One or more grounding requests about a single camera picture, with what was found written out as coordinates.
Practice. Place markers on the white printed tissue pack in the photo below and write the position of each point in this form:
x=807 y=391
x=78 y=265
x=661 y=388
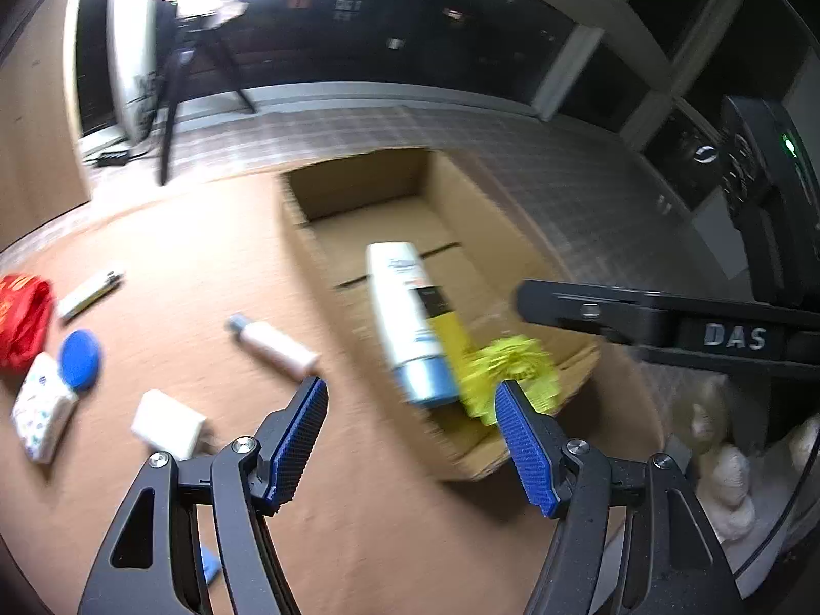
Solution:
x=41 y=413

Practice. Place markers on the white slim tube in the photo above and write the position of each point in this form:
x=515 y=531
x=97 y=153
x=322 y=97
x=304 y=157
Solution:
x=89 y=291

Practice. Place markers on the white bottle with blue cap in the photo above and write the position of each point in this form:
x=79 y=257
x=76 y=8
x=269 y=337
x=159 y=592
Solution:
x=403 y=320

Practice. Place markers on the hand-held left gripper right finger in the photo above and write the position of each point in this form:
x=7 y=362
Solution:
x=522 y=455

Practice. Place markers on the black power strip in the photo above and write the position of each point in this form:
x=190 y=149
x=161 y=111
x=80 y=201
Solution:
x=112 y=157

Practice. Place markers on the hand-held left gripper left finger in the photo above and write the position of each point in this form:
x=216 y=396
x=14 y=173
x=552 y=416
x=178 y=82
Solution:
x=298 y=442

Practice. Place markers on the large light wooden board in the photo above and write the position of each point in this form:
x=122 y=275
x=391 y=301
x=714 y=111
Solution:
x=38 y=128

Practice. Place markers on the pink tube with grey cap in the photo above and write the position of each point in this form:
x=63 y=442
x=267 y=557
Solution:
x=275 y=346

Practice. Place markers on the yellow and black booklet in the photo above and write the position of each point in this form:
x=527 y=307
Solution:
x=448 y=330

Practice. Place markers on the blue phone stand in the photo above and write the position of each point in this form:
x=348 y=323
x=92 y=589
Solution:
x=209 y=564

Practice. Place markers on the blue round lid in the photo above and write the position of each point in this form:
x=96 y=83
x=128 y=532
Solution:
x=80 y=359

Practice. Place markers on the black tripod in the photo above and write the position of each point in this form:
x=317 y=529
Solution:
x=186 y=64

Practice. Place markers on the brown cardboard box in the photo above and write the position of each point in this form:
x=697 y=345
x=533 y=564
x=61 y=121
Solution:
x=397 y=256

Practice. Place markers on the person's right hand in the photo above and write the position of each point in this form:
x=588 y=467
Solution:
x=730 y=467

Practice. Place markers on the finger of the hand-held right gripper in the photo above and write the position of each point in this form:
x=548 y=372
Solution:
x=576 y=311

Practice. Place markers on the yellow shuttlecock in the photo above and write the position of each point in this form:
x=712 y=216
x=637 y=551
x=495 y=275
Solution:
x=512 y=362

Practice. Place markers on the white charger plug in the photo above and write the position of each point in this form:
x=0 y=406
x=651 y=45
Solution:
x=168 y=423

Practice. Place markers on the red plastic bag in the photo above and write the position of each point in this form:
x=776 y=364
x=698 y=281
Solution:
x=25 y=320

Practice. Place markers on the white window frame post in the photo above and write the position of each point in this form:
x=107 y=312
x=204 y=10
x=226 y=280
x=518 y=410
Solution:
x=131 y=64

